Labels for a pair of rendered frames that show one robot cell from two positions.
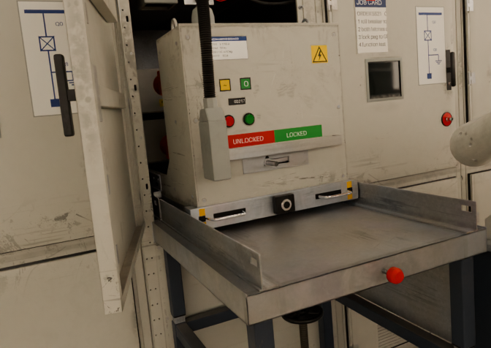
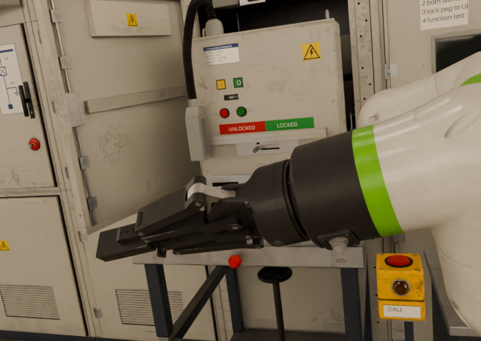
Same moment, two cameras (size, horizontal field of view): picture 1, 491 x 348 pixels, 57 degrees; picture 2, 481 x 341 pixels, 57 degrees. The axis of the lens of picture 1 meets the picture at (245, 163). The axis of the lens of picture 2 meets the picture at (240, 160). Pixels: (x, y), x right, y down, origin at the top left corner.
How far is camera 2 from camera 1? 102 cm
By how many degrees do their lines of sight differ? 42
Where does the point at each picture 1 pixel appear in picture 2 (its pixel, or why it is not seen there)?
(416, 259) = (273, 255)
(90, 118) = (63, 126)
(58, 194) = not seen: hidden behind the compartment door
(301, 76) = (291, 73)
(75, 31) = (52, 77)
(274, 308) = (149, 257)
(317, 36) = (308, 34)
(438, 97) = not seen: outside the picture
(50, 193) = not seen: hidden behind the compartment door
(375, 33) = (447, 5)
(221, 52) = (217, 58)
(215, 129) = (189, 123)
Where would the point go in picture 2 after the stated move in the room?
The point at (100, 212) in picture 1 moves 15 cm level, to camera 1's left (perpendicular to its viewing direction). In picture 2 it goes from (72, 178) to (49, 175)
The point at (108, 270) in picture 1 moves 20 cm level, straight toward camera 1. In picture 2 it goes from (79, 210) to (26, 236)
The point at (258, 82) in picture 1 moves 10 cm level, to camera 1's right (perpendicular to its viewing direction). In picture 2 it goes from (249, 81) to (274, 79)
